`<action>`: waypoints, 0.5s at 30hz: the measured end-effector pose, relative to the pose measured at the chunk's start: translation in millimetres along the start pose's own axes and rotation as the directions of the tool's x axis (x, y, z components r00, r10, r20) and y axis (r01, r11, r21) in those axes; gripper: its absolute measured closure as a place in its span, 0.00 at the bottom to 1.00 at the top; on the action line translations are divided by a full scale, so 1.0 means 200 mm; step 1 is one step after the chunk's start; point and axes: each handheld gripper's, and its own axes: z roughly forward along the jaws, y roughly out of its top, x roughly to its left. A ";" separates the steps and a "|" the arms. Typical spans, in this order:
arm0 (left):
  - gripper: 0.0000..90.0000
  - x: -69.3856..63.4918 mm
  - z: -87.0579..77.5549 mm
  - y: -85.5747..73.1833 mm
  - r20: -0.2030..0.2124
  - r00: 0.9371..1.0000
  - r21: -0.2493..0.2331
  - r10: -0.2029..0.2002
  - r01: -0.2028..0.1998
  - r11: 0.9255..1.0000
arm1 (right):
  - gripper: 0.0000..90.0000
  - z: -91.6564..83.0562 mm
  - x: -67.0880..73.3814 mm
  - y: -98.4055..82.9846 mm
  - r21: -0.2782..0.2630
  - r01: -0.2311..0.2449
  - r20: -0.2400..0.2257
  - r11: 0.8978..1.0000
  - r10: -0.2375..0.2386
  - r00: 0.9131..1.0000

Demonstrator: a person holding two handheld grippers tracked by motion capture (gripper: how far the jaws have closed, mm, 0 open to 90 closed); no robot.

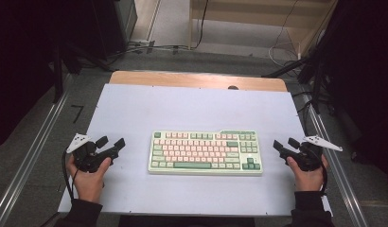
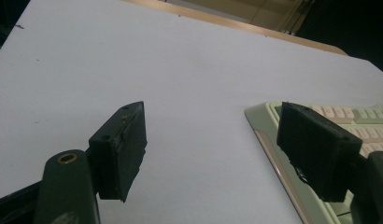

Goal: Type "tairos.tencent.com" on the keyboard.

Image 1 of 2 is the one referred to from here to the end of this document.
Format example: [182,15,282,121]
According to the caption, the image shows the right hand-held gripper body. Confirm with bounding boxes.
[291,135,344,173]

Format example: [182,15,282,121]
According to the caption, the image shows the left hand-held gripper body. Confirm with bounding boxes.
[65,132,118,174]

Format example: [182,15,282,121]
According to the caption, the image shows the green and pink keyboard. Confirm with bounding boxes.
[148,129,264,176]

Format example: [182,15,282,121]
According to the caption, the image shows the person's right hand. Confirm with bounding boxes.
[286,155,330,193]

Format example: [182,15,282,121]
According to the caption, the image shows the person's left hand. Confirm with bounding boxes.
[66,155,113,204]

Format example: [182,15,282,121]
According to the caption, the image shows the black stand leg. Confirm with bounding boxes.
[261,56,310,79]

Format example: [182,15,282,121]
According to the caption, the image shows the black cabinet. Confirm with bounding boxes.
[91,0,138,61]

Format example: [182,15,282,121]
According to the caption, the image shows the light wooden shelf unit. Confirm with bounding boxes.
[187,0,339,59]

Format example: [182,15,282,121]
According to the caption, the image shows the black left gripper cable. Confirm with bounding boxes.
[61,149,81,201]

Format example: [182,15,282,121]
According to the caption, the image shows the metal floor rail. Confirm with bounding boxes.
[304,94,370,227]
[0,91,71,227]

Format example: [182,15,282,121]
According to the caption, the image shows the white loose cable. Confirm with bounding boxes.
[267,0,302,68]

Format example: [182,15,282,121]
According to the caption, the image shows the black floor cables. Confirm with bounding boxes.
[108,40,190,65]

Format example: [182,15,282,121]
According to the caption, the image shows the black hanging cable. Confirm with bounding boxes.
[191,0,210,50]

